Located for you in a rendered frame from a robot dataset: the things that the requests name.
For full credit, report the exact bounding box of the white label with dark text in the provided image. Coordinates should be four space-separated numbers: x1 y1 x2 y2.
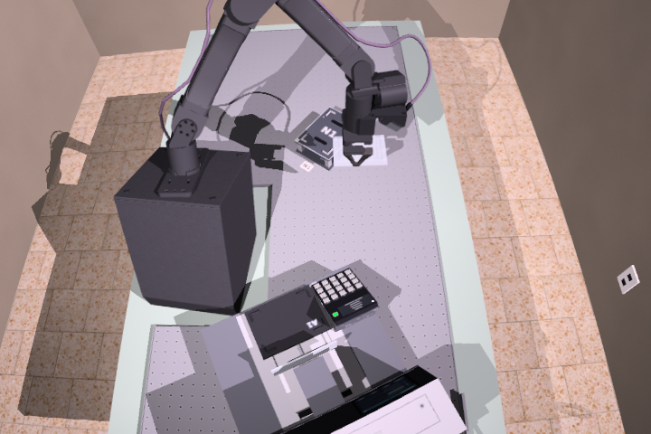
300 161 314 172

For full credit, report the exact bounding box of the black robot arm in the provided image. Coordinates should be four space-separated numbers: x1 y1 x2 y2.
158 0 408 197

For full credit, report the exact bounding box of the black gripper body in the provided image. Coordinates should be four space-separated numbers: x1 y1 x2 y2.
342 108 373 154

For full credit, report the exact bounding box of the white microplate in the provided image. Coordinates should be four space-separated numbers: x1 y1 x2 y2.
333 135 387 166

